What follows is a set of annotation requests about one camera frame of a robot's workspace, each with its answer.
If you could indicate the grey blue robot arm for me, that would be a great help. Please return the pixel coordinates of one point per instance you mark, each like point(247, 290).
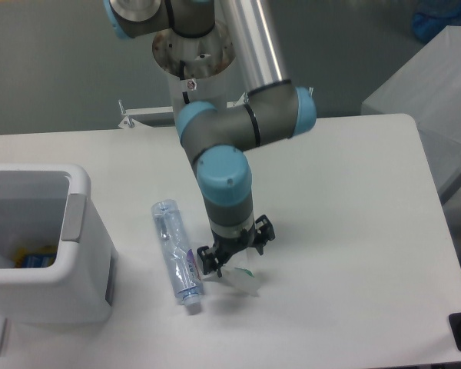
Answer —
point(213, 137)

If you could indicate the white wrapper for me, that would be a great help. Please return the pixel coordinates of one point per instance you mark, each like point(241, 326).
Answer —
point(239, 279)

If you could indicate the white bracket right bolt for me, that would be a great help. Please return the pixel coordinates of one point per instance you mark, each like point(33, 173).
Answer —
point(241, 104)

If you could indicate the clear crushed plastic bottle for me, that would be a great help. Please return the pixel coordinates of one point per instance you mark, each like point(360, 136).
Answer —
point(181, 265)

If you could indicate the blue plastic bag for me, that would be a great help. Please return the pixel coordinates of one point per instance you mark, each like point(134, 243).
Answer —
point(431, 17)

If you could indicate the blue yellow trash in bin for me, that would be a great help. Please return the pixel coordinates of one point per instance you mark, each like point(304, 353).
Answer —
point(43, 257)

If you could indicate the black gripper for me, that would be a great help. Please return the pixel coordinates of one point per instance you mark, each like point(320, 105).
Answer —
point(212, 258)

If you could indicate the grey covered box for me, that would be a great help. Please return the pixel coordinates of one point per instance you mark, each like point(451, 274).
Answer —
point(428, 88)

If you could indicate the white bracket with bolts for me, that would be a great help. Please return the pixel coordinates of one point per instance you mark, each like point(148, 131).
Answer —
point(157, 117)

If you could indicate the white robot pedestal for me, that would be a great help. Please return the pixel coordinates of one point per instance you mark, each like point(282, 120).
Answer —
point(196, 68)

